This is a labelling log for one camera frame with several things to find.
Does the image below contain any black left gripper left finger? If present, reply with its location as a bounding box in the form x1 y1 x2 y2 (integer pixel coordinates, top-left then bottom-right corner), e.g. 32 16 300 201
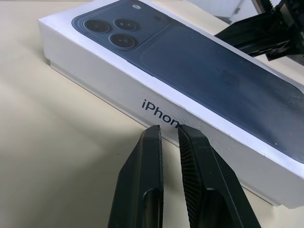
105 125 165 228

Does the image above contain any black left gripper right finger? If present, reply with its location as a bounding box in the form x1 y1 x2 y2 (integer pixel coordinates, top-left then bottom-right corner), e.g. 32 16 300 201
177 124 262 228

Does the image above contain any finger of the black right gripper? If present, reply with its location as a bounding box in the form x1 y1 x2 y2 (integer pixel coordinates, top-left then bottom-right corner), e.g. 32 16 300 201
213 10 290 58

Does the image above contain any white iPhone box lid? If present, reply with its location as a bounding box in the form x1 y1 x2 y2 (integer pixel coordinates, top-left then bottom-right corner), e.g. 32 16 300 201
38 0 304 208

